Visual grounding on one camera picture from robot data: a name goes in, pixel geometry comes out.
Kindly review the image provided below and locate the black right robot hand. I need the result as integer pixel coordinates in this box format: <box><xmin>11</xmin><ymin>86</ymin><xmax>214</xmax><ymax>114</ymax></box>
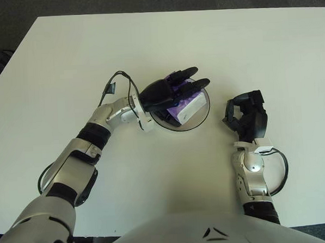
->
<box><xmin>220</xmin><ymin>89</ymin><xmax>270</xmax><ymax>145</ymax></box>

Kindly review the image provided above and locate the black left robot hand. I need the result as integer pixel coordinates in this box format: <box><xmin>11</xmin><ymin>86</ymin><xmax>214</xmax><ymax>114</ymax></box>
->
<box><xmin>136</xmin><ymin>66</ymin><xmax>214</xmax><ymax>128</ymax></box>

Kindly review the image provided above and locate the purple tissue paper pack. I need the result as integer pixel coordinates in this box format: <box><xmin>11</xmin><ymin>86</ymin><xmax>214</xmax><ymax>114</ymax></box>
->
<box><xmin>162</xmin><ymin>70</ymin><xmax>209</xmax><ymax>125</ymax></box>

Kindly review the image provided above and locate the white plate with black rim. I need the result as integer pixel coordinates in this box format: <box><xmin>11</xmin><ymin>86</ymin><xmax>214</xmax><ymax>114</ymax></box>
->
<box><xmin>146</xmin><ymin>77</ymin><xmax>214</xmax><ymax>134</ymax></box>

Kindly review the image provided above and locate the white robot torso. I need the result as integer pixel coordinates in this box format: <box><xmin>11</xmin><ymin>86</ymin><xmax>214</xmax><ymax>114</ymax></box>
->
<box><xmin>93</xmin><ymin>205</ymin><xmax>325</xmax><ymax>243</ymax></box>

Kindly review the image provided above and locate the thick black left wrist cable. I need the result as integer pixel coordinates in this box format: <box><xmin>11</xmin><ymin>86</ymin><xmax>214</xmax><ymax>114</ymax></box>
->
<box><xmin>96</xmin><ymin>70</ymin><xmax>141</xmax><ymax>123</ymax></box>

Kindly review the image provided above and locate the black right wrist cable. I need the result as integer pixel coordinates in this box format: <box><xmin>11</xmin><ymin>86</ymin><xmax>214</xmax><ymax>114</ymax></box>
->
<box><xmin>257</xmin><ymin>146</ymin><xmax>290</xmax><ymax>197</ymax></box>

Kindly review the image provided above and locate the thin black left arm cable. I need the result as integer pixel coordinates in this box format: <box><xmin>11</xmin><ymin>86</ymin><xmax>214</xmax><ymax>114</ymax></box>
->
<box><xmin>36</xmin><ymin>162</ymin><xmax>59</xmax><ymax>196</ymax></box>

